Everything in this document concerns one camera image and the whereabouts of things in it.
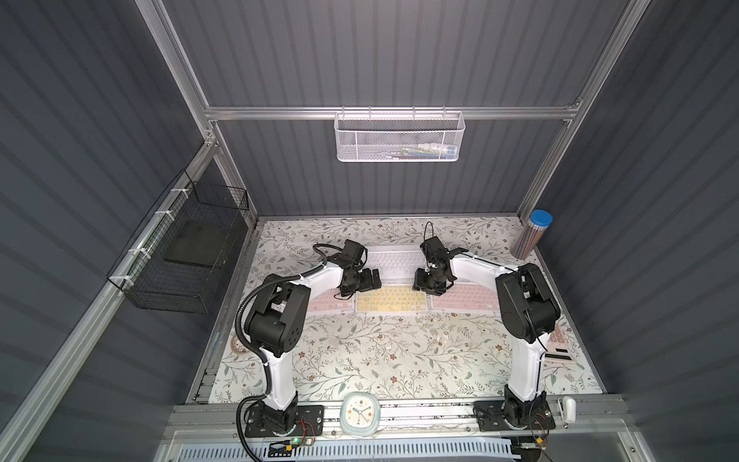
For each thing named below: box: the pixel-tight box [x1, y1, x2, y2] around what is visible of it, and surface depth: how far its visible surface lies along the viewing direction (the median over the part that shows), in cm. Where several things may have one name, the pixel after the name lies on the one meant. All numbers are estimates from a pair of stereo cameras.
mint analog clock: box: [339, 391, 382, 437], surface depth 74 cm
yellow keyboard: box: [355, 284, 429, 313], surface depth 98 cm
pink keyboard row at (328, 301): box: [307, 287, 355, 311], surface depth 96 cm
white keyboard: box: [362, 244, 428, 285], surface depth 104 cm
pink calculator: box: [544, 322, 577, 363], surface depth 84 cm
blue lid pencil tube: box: [509, 209, 554, 260], surface depth 98 cm
